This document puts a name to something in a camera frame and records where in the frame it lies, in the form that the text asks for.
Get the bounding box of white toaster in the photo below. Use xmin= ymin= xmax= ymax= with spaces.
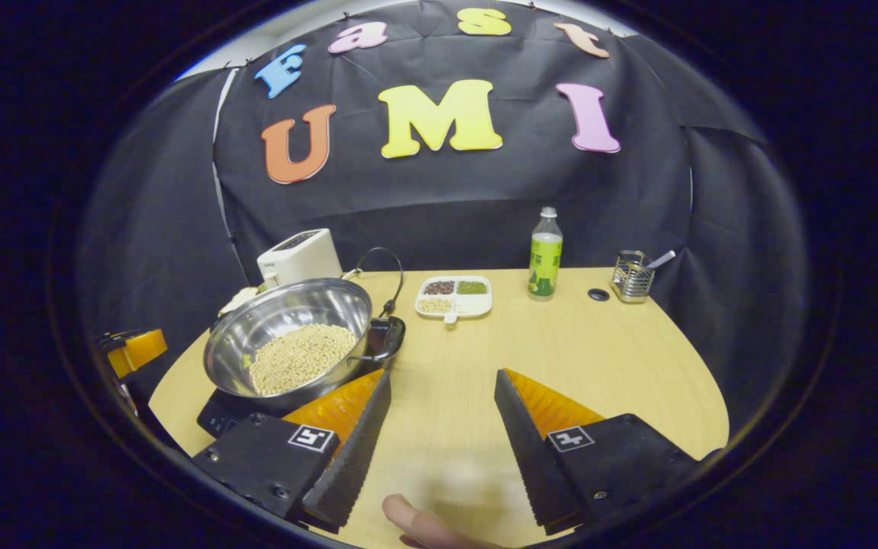
xmin=257 ymin=229 xmax=343 ymax=289

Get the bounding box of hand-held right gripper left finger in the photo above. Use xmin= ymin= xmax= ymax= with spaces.
xmin=191 ymin=370 xmax=393 ymax=535

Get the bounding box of black induction cooktop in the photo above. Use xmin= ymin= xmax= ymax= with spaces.
xmin=197 ymin=385 xmax=310 ymax=439

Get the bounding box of steel pot with black handle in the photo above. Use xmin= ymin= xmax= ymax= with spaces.
xmin=203 ymin=278 xmax=407 ymax=416

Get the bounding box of black backdrop cloth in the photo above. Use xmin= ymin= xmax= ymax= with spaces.
xmin=77 ymin=0 xmax=809 ymax=458

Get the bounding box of pile of soybeans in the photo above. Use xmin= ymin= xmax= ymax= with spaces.
xmin=248 ymin=323 xmax=358 ymax=397

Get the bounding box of white divided bean dish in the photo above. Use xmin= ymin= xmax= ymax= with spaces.
xmin=415 ymin=275 xmax=493 ymax=325

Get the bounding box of small plate with toast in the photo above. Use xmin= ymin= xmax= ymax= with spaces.
xmin=218 ymin=286 xmax=261 ymax=317

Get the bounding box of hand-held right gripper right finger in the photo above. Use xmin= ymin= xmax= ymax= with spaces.
xmin=494 ymin=369 xmax=703 ymax=536

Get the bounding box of green label drink bottle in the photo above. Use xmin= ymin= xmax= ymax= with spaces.
xmin=527 ymin=207 xmax=564 ymax=302

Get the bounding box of metal wire utensil holder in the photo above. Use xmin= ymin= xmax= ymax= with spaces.
xmin=610 ymin=250 xmax=655 ymax=304

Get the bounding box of black power cable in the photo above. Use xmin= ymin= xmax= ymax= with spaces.
xmin=344 ymin=247 xmax=405 ymax=319

